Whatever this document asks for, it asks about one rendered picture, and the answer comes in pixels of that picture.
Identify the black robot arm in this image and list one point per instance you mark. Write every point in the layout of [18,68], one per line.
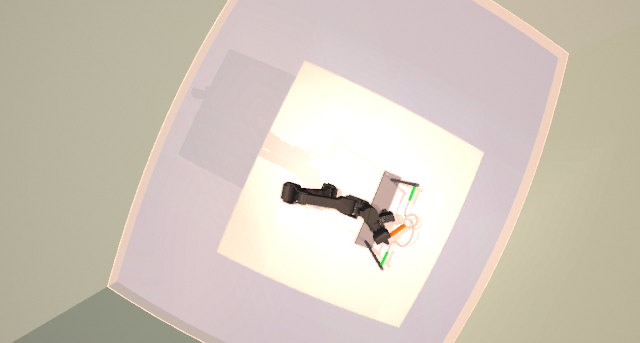
[325,197]

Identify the orange handle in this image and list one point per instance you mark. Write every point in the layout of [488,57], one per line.
[404,225]

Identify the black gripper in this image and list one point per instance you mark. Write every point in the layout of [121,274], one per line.
[380,234]

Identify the grey wire rig on two posts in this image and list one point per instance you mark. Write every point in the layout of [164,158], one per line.
[382,200]

